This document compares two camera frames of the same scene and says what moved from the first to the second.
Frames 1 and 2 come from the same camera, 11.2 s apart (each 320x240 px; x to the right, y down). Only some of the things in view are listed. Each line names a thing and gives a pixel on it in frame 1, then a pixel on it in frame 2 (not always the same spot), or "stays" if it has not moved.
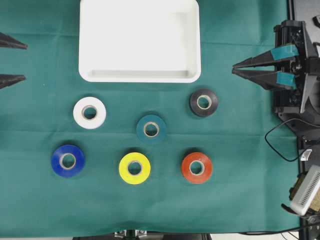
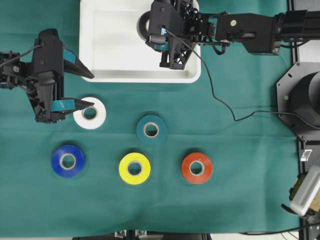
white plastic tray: (139, 41) stays
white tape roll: (86, 102) stays
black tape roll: (197, 110) -> (141, 25)
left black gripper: (7, 41) -> (41, 88)
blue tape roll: (57, 158) stays
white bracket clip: (305, 155) stays
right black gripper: (296, 68) -> (176, 28)
